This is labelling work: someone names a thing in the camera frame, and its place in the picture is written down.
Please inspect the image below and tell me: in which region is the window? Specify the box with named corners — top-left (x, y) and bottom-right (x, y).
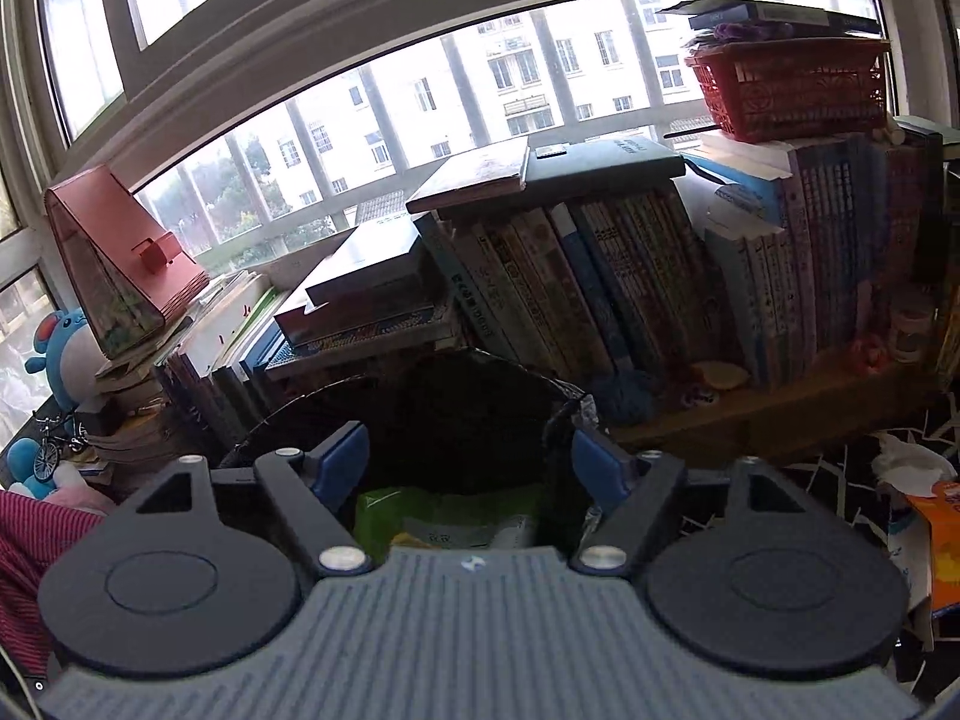
top-left (0, 0), bottom-right (960, 436)

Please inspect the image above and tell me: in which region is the large blue plush toy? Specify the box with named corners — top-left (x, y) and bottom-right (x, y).
top-left (24, 307), bottom-right (107, 410)

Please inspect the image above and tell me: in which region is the small blue plush toy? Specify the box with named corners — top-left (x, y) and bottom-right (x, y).
top-left (6, 439), bottom-right (61, 500)

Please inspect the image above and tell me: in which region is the toy bicycle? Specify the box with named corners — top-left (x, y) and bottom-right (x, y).
top-left (31, 412), bottom-right (90, 482)

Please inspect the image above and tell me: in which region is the red plastic basket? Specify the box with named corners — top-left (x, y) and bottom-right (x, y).
top-left (684, 37), bottom-right (893, 143)

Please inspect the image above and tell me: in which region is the orange cardboard box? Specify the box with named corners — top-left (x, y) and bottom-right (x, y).
top-left (902, 481), bottom-right (960, 612)

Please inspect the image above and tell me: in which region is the wooden desk shelf with drawers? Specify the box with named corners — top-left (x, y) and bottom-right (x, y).
top-left (607, 360), bottom-right (960, 470)

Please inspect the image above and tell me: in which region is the black patterned tablecloth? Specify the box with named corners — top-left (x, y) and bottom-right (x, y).
top-left (780, 390), bottom-right (960, 698)

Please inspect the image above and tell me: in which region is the large green snack packet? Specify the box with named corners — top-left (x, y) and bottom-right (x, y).
top-left (352, 486), bottom-right (542, 550)

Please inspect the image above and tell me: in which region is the pink plush toy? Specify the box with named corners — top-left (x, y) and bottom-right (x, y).
top-left (37, 461), bottom-right (115, 515)

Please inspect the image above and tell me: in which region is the black trash bin with bag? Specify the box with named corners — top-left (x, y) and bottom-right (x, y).
top-left (217, 349), bottom-right (602, 550)

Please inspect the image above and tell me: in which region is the small red toy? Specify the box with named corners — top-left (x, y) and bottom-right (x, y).
top-left (851, 334), bottom-right (898, 377)

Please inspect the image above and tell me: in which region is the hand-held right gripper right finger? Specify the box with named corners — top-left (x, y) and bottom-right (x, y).
top-left (570, 426), bottom-right (842, 578)

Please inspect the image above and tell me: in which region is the red house-shaped box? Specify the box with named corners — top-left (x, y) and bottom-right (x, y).
top-left (43, 163), bottom-right (212, 361)

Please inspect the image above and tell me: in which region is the crumpled white tissue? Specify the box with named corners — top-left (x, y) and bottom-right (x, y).
top-left (872, 431), bottom-right (960, 497)

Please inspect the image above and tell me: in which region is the stack of old books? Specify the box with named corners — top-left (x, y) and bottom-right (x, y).
top-left (71, 345), bottom-right (220, 497)

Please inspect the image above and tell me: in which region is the blue yarn ball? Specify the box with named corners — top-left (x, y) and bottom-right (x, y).
top-left (589, 369), bottom-right (658, 425)

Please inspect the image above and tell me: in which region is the dark teal flat book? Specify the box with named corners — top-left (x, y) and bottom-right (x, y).
top-left (521, 131), bottom-right (688, 200)

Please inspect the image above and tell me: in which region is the row of thin books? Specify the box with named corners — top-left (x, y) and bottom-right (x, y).
top-left (154, 270), bottom-right (302, 460)

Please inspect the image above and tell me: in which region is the stack of flat books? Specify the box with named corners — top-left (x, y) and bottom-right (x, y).
top-left (266, 214), bottom-right (463, 383)

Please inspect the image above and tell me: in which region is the red knit clothing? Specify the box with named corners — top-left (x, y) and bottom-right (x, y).
top-left (0, 491), bottom-right (107, 682)

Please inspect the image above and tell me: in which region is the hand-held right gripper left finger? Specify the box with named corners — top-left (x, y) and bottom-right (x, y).
top-left (112, 420), bottom-right (373, 578)

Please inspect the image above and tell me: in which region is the pile of books and papers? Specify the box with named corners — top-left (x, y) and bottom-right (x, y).
top-left (656, 0), bottom-right (880, 46)

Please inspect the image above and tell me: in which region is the white paper booklet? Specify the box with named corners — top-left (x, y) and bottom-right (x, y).
top-left (679, 139), bottom-right (800, 230)

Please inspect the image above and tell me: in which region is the yellow shell ornament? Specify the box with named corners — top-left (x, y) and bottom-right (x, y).
top-left (690, 361), bottom-right (751, 392)

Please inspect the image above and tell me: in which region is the row of upright books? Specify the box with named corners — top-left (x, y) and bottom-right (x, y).
top-left (412, 124), bottom-right (947, 400)

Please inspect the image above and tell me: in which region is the brown flat book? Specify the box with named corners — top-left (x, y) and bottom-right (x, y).
top-left (405, 136), bottom-right (530, 215)

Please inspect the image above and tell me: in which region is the small clear jar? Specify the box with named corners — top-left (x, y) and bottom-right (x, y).
top-left (889, 304), bottom-right (935, 365)

